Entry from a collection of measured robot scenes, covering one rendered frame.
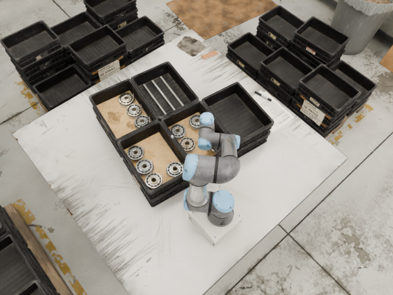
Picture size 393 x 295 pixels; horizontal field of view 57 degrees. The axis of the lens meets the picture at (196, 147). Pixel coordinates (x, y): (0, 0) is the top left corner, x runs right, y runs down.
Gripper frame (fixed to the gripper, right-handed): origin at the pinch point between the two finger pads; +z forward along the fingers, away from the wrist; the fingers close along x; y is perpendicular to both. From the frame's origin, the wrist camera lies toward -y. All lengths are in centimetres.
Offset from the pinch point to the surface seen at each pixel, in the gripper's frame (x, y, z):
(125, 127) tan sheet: 37, 44, -2
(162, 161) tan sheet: 30.2, 9.7, -1.6
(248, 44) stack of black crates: -109, 102, 79
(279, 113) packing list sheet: -60, 5, 26
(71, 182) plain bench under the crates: 84, 33, 3
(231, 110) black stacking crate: -27.3, 17.9, 8.0
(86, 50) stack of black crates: 28, 154, 36
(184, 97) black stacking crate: -7.1, 44.1, 5.3
